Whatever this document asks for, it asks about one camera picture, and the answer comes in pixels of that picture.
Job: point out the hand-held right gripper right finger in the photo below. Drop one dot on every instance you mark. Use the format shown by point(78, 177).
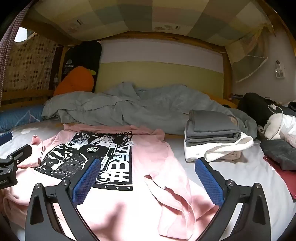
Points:
point(209, 183)

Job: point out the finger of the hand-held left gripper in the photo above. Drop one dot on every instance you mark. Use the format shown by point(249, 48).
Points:
point(22, 153)
point(5, 138)

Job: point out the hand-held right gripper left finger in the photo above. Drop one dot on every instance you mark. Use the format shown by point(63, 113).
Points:
point(86, 183)

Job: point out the pink printed T-shirt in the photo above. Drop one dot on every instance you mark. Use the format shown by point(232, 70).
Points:
point(150, 162)

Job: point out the folded grey clothes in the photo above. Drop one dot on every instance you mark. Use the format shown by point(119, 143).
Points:
point(208, 129)

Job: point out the blue patterned pillow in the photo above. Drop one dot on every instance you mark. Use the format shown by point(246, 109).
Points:
point(18, 118)

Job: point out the grey printed bed sheet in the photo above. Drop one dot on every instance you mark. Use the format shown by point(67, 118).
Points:
point(242, 185)

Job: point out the beige cloth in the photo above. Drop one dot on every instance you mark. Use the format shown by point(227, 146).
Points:
point(232, 155)

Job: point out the folded white garment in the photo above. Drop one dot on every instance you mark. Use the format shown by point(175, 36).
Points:
point(231, 146)

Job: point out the dark grey cloth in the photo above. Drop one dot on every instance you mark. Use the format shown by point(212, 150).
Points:
point(279, 153)

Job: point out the red laptop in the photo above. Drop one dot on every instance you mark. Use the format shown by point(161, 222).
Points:
point(286, 178)

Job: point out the checkered mosaic curtain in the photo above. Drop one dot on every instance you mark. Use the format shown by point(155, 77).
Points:
point(30, 64)

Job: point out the yellow cloth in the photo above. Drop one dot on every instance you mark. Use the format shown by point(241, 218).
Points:
point(230, 103)

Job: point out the white cloth bundle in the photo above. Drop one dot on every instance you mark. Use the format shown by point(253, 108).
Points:
point(272, 126)

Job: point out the orange carrot plush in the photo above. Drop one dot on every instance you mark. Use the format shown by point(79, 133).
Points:
point(74, 81)

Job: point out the black garment pile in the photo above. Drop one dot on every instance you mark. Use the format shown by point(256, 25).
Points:
point(252, 104)

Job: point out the grey duvet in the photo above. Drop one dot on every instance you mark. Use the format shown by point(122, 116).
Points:
point(138, 109)

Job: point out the white plastic bag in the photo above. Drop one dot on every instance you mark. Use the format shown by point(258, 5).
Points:
point(289, 129)

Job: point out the houndstooth fabric strip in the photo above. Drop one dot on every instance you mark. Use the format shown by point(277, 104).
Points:
point(11, 30)

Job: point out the black printed bag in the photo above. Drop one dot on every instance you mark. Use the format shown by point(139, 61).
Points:
point(85, 55)

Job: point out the translucent net curtain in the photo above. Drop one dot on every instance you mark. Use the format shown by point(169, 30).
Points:
point(252, 60)

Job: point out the pastel patchwork cloth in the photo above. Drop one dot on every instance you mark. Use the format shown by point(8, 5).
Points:
point(138, 14)

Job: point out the wooden bed frame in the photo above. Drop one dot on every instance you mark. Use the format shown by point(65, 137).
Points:
point(227, 74)

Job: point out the white wall socket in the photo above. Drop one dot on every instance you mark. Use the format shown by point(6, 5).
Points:
point(279, 73)

